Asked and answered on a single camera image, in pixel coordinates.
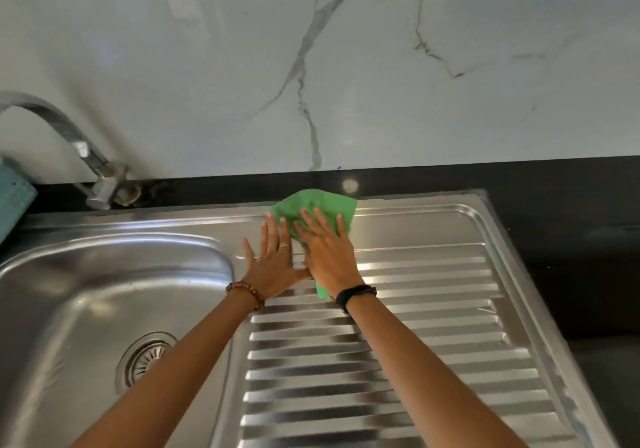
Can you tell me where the person's right hand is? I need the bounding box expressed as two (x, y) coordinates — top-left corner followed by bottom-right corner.
(291, 206), (367, 299)

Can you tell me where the person's left hand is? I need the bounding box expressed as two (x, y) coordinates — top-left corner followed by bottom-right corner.
(241, 210), (313, 302)

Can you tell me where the green cleaning cloth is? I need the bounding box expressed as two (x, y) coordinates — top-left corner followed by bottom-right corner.
(269, 188), (359, 300)

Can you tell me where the stainless steel sink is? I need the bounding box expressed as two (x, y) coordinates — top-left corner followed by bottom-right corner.
(0, 188), (622, 448)

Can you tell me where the round metal drain strainer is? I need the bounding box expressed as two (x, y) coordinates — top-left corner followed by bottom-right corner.
(125, 340), (175, 385)

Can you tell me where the chrome faucet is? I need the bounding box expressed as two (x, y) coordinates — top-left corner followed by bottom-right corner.
(0, 90), (144, 212)

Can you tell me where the teal plastic basket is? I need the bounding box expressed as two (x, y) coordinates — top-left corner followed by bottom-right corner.
(0, 154), (39, 247)

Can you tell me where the person's right forearm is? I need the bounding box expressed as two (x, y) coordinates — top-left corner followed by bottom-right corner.
(343, 293), (532, 448)

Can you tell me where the person's left forearm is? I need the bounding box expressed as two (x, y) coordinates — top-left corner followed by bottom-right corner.
(69, 292), (262, 448)

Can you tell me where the black wristband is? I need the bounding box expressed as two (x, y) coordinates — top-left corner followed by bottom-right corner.
(334, 284), (379, 316)

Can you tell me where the wooden bead bracelet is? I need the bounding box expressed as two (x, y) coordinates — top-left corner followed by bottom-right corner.
(225, 279), (267, 313)

